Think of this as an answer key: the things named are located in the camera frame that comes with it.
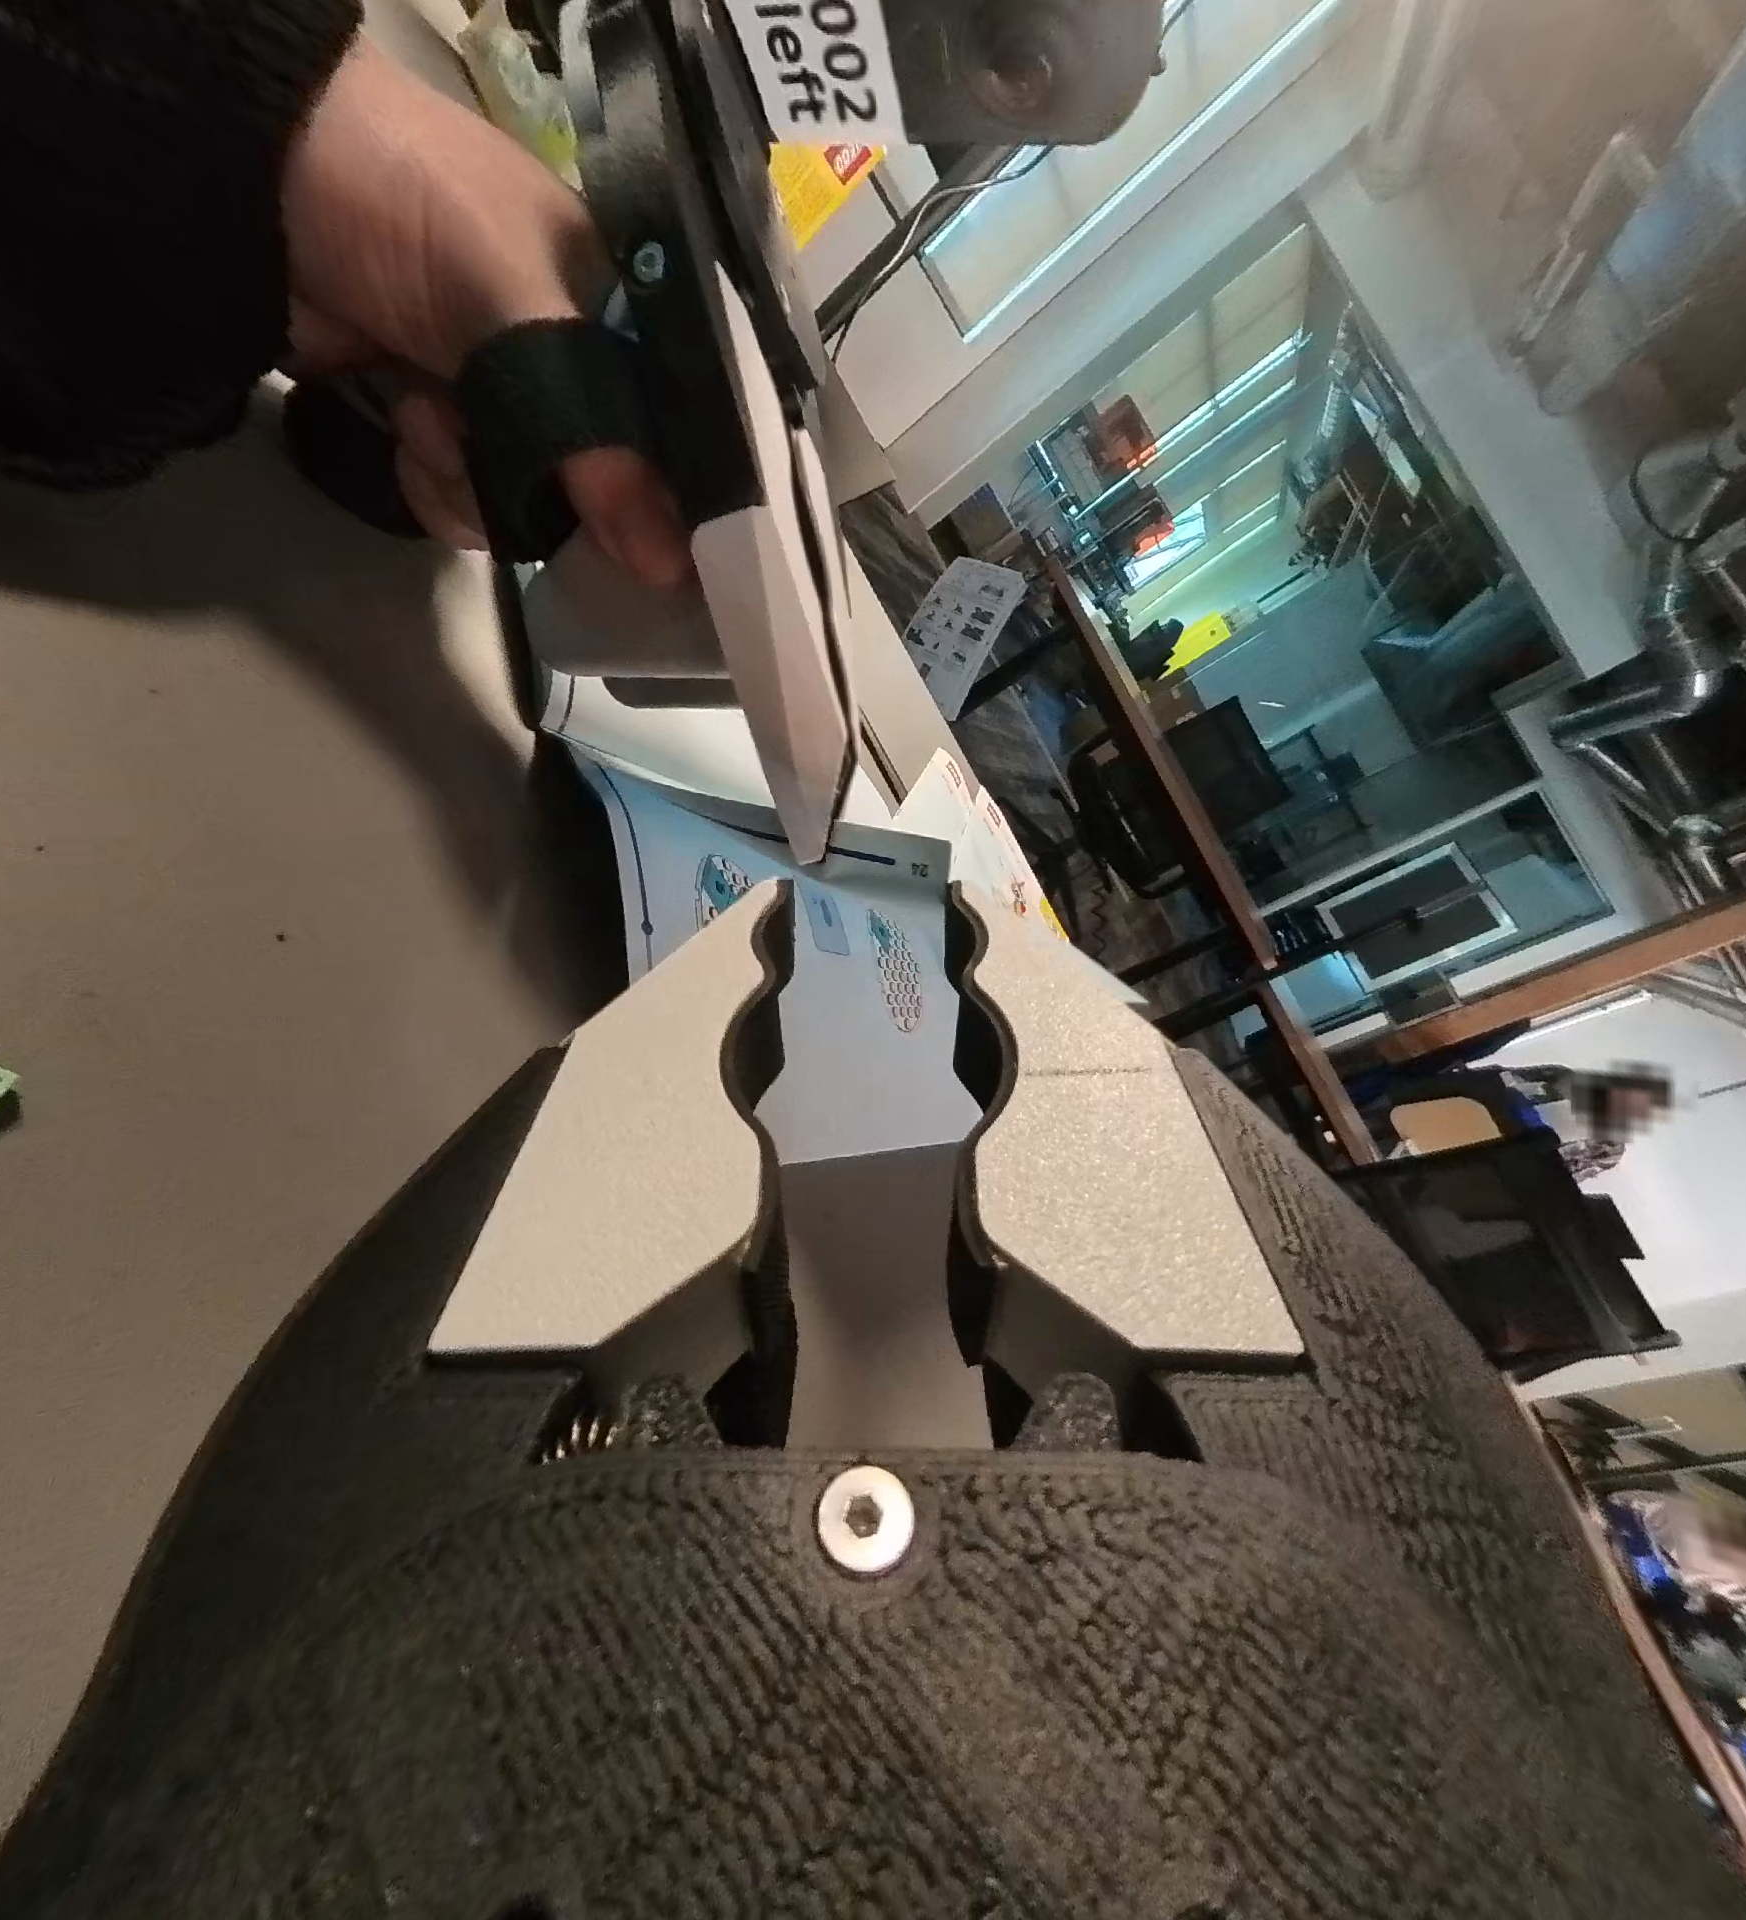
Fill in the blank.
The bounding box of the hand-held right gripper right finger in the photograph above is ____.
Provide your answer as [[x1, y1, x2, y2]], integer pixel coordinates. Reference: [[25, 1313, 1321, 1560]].
[[946, 884, 1306, 1450]]

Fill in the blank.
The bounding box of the grey sofa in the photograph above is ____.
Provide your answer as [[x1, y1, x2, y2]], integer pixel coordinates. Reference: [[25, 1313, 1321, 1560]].
[[1356, 586, 1571, 700]]

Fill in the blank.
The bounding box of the yellow printed box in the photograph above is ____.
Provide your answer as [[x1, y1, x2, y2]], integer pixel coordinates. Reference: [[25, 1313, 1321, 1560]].
[[767, 139, 882, 250]]

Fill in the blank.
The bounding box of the long wooden table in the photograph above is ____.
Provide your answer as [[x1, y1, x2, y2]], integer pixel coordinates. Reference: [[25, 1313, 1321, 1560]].
[[1036, 542, 1386, 1167]]

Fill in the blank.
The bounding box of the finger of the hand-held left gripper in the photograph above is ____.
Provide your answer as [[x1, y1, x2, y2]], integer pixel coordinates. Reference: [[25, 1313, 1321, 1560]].
[[694, 266, 857, 873], [807, 376, 898, 824]]

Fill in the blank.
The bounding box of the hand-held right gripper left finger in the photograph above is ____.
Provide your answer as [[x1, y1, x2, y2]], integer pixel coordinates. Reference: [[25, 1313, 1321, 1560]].
[[426, 879, 793, 1389]]

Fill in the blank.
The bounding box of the black cable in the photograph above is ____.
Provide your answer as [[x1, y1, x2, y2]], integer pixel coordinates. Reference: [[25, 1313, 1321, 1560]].
[[812, 147, 1017, 356]]

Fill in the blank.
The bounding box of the white framed panel on stand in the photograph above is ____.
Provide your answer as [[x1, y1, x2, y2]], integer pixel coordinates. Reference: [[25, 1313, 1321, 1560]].
[[1316, 839, 1509, 969]]

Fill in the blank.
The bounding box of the black mesh office chair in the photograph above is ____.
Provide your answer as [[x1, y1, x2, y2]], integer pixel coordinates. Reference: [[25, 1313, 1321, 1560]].
[[1338, 1118, 1674, 1368]]

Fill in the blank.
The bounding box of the person's left forearm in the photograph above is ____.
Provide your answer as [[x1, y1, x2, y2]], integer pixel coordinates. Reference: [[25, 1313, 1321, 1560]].
[[0, 0, 367, 495]]

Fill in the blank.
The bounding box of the metal ventilation duct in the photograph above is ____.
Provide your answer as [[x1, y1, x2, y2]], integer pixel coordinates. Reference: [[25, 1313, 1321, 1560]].
[[1549, 403, 1746, 1051]]

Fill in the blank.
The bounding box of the person's left hand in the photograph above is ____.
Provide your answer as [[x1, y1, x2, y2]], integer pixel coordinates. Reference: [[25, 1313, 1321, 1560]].
[[280, 22, 697, 592]]

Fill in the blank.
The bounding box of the standing printed instruction sheet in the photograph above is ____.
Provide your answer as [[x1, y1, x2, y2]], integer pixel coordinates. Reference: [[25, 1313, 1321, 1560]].
[[903, 555, 1033, 720]]

